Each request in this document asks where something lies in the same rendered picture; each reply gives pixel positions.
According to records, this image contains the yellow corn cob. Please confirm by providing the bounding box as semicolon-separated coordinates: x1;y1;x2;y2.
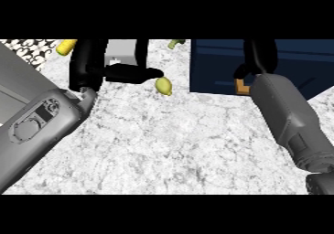
55;38;79;57

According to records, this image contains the dark blue drawer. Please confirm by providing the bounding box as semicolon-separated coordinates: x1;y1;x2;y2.
190;38;334;101

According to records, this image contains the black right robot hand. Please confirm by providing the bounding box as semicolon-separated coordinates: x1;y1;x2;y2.
232;38;278;81

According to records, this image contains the large grey flat door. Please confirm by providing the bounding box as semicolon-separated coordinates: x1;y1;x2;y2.
0;39;58;130

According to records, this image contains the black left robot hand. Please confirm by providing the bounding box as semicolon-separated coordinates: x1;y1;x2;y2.
68;38;166;93

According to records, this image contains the pale grey box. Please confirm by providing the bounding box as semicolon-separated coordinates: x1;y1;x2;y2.
104;38;139;67

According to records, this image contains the orange brown block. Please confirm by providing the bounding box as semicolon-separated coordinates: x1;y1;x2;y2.
232;78;253;96

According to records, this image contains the black white patterned mat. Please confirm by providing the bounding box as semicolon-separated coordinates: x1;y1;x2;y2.
0;38;61;73

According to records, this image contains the green vegetable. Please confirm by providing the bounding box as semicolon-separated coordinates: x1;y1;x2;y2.
167;38;187;50

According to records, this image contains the yellow lemon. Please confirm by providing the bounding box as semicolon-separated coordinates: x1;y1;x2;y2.
154;76;175;97

